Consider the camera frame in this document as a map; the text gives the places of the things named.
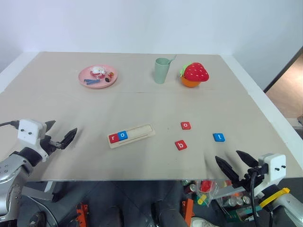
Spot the blue letter tile t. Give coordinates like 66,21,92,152
212,132,227,143

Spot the red drink can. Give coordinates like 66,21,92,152
183,183,197,195

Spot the wooden letter tray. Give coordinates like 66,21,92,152
107,123,156,150

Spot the red plastic item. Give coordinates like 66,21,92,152
200,180,213,192

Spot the orange tool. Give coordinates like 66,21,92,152
181,198,196,227
75,202,89,227

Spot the red letter tile b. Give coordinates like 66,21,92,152
174,140,188,151

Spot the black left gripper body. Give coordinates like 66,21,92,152
37,134,63,156

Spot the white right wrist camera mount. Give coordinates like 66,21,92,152
254,153,287,200

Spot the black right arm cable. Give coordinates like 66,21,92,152
249,172,261,219

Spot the green plastic cup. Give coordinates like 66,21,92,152
154,57,170,85

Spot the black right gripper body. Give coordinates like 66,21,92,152
232,164,269,192

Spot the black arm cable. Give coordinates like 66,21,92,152
249,172,261,219
0,120,20,129

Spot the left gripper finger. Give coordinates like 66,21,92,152
59,127,78,150
45,120,57,136

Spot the red strawberry toy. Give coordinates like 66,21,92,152
178,61,210,82

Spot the brown door panel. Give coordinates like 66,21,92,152
263,45,303,119

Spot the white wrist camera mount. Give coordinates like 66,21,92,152
254,153,287,200
17,119,48,163

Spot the clear plastic bag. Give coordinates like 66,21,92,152
182,180,221,207

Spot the orange bowl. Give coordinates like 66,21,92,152
180,76,202,88

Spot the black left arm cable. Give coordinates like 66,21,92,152
0,120,20,129

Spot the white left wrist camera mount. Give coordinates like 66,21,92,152
17,119,48,163

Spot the yellow zip tie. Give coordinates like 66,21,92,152
258,187,291,209

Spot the pink round plate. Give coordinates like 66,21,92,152
78,64,119,90

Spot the white shoe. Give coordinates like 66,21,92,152
191,217,220,227

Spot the dark rounded shape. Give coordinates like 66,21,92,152
151,199,188,227

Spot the green box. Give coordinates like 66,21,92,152
224,204,261,222

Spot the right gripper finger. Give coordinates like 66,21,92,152
235,150,259,169
214,155,241,188

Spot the white and red toy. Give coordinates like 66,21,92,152
89,66,106,78

